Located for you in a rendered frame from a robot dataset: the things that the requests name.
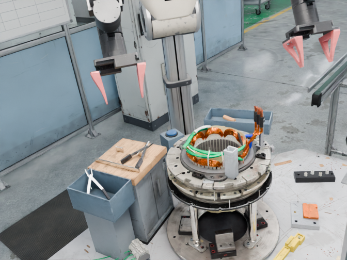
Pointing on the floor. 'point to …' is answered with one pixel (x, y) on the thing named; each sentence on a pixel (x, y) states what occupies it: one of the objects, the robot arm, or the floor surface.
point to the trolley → (257, 4)
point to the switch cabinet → (133, 86)
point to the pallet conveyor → (334, 86)
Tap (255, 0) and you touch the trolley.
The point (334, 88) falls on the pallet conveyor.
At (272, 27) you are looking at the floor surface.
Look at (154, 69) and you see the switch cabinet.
